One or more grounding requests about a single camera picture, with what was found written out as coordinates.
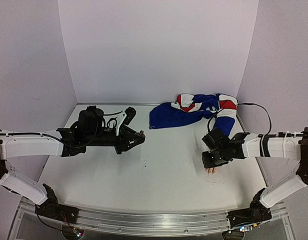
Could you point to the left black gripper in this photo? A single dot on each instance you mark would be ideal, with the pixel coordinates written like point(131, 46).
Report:
point(125, 135)

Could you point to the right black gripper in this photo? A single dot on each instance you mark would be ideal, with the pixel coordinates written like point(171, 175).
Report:
point(209, 162)

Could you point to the dark red nail polish bottle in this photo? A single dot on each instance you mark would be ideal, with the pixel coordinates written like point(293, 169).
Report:
point(141, 134)

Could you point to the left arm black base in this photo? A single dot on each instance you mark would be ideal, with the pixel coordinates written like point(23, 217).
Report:
point(51, 209)

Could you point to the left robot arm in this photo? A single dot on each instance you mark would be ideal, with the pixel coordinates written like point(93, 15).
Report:
point(59, 143)

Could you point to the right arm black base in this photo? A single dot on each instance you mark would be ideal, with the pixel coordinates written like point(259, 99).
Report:
point(256, 213)

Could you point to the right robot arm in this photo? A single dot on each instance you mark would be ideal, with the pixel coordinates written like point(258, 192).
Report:
point(243, 145)

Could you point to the mannequin hand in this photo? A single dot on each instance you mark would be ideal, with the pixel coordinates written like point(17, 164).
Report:
point(210, 171)

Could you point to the blue red white jacket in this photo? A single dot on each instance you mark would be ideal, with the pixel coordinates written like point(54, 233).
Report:
point(190, 108)

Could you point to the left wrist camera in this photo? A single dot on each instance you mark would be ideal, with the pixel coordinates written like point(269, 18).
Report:
point(124, 118)

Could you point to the aluminium front rail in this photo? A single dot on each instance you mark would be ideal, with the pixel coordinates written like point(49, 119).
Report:
point(148, 224)

